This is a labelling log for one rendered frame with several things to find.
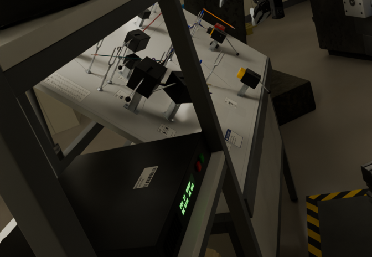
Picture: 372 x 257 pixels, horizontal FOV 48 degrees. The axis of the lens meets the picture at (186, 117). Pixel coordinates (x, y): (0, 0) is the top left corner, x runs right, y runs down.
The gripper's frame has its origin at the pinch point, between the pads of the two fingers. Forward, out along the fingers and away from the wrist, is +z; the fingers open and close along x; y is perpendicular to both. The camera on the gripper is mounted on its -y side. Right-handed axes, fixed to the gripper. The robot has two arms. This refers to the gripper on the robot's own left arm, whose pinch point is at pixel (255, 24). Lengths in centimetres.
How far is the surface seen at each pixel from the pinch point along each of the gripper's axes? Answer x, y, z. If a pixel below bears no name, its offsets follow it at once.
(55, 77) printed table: 87, -29, -10
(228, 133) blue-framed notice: 37, -50, -2
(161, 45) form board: 40.5, -1.2, 9.4
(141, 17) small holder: 45.8, 10.3, 6.1
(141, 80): 69, -41, -22
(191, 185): 74, -77, -35
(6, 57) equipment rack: 105, -76, -71
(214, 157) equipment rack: 62, -69, -28
